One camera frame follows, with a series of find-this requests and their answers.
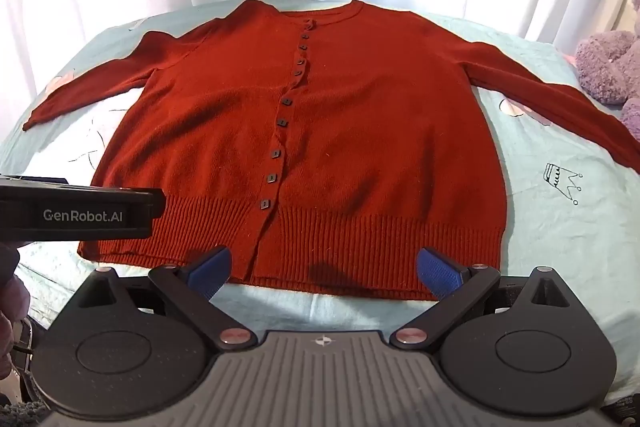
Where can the purple plush bear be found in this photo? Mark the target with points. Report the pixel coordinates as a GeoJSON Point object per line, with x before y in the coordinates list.
{"type": "Point", "coordinates": [607, 62]}

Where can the person's left hand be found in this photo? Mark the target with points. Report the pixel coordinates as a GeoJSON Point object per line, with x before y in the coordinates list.
{"type": "Point", "coordinates": [9, 307]}

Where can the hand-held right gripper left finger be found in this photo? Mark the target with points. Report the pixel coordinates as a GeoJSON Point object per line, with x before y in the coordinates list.
{"type": "Point", "coordinates": [210, 271]}

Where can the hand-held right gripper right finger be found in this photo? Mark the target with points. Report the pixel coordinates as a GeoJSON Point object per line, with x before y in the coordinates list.
{"type": "Point", "coordinates": [441, 274]}

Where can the red knit cardigan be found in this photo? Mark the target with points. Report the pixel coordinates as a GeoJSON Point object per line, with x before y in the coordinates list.
{"type": "Point", "coordinates": [310, 132]}

